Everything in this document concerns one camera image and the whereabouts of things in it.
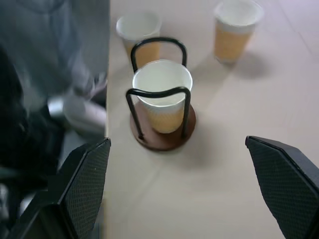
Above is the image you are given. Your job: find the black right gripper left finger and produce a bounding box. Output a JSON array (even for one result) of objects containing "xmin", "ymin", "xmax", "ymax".
[{"xmin": 7, "ymin": 137, "xmax": 111, "ymax": 239}]

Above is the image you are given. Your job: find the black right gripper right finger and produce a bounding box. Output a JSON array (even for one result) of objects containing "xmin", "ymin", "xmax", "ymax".
[{"xmin": 245, "ymin": 135, "xmax": 319, "ymax": 239}]

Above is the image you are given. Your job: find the orange and white paper cup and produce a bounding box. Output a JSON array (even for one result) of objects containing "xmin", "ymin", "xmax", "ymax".
[
  {"xmin": 132, "ymin": 59, "xmax": 194, "ymax": 134},
  {"xmin": 116, "ymin": 11, "xmax": 161, "ymax": 69},
  {"xmin": 214, "ymin": 0, "xmax": 265, "ymax": 64}
]

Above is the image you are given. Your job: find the silver robot body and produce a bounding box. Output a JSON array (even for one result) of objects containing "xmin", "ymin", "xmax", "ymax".
[{"xmin": 0, "ymin": 42, "xmax": 108, "ymax": 190}]

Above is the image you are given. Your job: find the black wire cup holder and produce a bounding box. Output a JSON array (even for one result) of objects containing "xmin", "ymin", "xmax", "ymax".
[{"xmin": 126, "ymin": 36, "xmax": 197, "ymax": 152}]

